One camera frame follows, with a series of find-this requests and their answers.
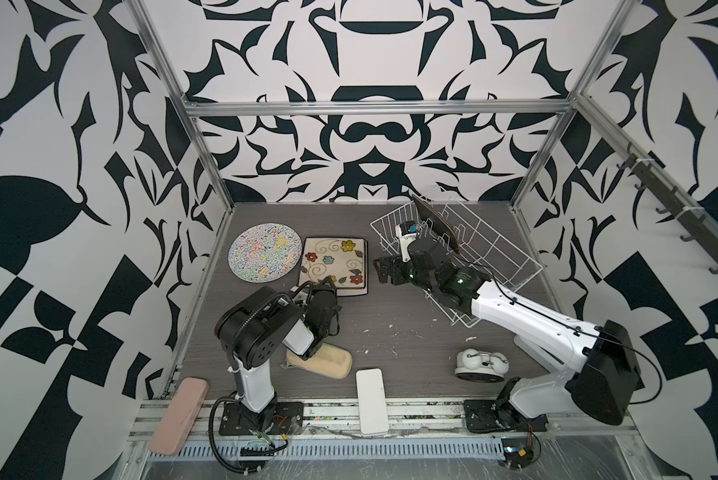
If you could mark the white rectangular box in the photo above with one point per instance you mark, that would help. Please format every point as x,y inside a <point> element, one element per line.
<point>372,405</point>

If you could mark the wall hook rail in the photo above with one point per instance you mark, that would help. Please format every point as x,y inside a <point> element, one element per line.
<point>675,202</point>

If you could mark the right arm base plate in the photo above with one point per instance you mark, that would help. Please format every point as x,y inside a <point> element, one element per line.
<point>491,416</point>

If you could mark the floral square plate black rim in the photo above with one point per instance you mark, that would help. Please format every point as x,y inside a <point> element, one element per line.
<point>341,259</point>

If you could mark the pink eraser block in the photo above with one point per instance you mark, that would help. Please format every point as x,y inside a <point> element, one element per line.
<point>179,417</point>

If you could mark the colourful speckled round plate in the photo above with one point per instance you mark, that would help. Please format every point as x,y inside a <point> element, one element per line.
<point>264,253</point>

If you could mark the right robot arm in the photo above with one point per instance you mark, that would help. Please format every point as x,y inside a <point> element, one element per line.
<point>600,367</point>

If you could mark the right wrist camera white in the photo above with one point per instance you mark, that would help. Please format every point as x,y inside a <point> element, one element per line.
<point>406,233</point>

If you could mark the beige sponge case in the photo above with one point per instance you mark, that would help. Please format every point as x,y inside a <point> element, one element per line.
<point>328,361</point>

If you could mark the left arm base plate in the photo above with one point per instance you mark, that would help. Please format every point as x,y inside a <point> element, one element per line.
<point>275,419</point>

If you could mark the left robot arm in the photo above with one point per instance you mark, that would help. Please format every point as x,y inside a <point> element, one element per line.
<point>301,320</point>

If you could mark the dark glass plate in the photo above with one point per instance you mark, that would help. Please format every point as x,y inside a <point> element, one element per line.
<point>436,223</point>

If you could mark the white slotted cable duct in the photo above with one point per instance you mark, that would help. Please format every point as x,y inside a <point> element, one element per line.
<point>489,449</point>

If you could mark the white scale with display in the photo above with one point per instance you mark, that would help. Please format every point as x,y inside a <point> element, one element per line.
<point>538,354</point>

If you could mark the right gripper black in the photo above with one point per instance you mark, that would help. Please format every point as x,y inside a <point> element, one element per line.
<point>385,269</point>

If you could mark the white round gadget black base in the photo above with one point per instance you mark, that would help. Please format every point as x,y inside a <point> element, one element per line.
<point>481,367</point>

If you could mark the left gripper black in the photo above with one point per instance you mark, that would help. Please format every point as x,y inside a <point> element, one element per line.
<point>329,292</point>

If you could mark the white wire dish rack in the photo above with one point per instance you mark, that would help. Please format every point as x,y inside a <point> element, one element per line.
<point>487,260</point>

